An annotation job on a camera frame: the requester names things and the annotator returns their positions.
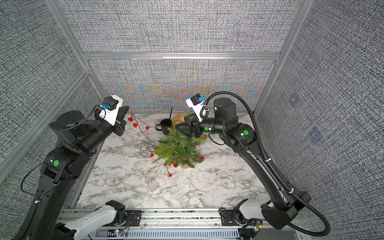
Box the small green christmas tree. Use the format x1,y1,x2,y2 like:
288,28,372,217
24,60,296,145
154,128,207,168

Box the red string lights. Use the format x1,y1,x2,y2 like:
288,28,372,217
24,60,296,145
128,112,189,182

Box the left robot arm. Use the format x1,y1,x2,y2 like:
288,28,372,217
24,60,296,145
14,104,129,240

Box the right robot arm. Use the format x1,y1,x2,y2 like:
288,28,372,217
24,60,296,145
176,95,304,229

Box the black ceramic mug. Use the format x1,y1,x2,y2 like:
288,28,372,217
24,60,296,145
155,119,172,136

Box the clear battery box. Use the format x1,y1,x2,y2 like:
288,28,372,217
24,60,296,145
147,178,160,193

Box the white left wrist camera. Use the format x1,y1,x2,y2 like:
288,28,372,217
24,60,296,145
99,95,123,126

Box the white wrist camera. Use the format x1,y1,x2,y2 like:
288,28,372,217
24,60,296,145
99,95,123,126
186,94,207,122

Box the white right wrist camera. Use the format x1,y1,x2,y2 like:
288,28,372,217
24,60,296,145
186,94,207,122

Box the black corrugated cable conduit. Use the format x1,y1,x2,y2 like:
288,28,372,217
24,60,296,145
200,91,331,237

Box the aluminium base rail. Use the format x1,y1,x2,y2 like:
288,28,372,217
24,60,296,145
56,208,301,240

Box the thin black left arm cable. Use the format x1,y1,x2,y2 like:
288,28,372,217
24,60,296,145
20,161,44,205

